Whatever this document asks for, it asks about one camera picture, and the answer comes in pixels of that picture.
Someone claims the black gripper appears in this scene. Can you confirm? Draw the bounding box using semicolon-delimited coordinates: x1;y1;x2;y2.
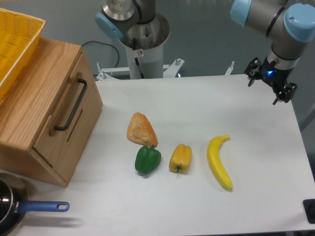
244;57;298;105

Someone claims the wooden top drawer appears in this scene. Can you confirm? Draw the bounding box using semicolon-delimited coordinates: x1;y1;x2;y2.
33;53;103;187

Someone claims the black metal drawer handle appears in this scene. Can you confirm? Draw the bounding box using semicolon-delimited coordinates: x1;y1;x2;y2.
54;78;88;131

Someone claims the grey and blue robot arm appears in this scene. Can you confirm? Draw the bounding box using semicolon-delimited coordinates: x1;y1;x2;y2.
95;0;315;102

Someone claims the wooden drawer cabinet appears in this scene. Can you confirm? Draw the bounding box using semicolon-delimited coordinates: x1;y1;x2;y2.
0;37;103;188

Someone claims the yellow banana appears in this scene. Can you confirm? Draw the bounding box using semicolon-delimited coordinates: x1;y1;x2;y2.
207;135;233;191

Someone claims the yellow bell pepper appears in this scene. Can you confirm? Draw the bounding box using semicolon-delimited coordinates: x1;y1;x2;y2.
169;144;192;174

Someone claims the black device at table edge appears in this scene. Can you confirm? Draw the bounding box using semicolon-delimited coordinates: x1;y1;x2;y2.
303;199;315;224

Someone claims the toy croissant pastry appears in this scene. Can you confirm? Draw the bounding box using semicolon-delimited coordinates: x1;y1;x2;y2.
126;112;158;148

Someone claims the green bell pepper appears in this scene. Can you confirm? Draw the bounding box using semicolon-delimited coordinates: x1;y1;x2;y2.
135;146;161;175

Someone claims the yellow plastic basket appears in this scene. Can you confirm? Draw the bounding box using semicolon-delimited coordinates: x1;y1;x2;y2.
0;8;46;99

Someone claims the white metal table frame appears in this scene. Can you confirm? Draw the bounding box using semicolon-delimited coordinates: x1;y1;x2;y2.
95;58;236;81

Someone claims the black cable on floor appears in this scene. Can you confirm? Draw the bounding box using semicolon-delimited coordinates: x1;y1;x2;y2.
81;40;120;69

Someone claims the black pan with blue handle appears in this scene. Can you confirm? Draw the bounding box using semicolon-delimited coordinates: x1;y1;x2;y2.
0;173;70;236

